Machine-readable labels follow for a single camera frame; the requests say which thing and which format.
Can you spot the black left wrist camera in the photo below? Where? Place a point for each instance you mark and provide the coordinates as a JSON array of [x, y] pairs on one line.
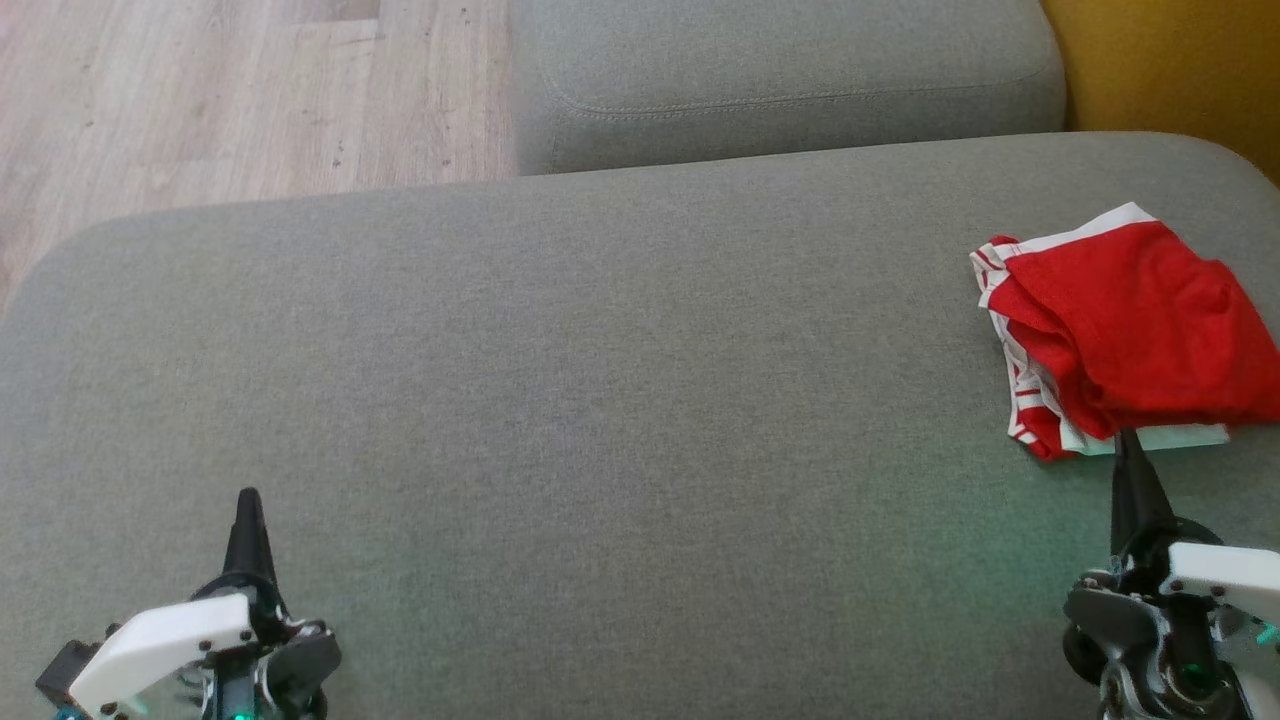
[[65, 675]]

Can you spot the small red Bulls jersey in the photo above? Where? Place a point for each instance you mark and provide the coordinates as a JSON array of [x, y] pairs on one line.
[[1140, 320]]

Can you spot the yellow sofa cushion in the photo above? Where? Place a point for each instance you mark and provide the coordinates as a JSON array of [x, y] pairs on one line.
[[1180, 60]]

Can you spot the small grey sofa cushion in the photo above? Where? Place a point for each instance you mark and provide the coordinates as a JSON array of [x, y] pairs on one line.
[[780, 70]]

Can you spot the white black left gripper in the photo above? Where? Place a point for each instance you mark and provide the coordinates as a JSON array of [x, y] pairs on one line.
[[170, 650]]

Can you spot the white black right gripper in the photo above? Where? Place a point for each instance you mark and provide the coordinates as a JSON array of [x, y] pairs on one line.
[[1220, 580]]

